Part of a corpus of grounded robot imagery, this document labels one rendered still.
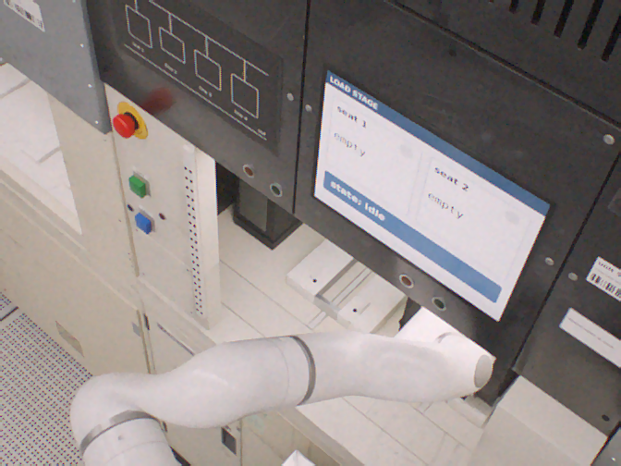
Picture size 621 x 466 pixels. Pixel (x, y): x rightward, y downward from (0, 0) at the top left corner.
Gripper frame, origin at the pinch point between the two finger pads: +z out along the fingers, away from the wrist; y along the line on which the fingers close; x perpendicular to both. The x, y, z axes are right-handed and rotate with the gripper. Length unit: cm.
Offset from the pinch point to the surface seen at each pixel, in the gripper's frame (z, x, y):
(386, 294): -0.2, -31.5, -19.5
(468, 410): -10.1, -31.4, 7.1
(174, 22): -30, 39, -43
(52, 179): -25, -37, -96
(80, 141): -31, -2, -70
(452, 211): -30.0, 38.0, 0.4
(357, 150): -30, 38, -13
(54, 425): -47, -122, -90
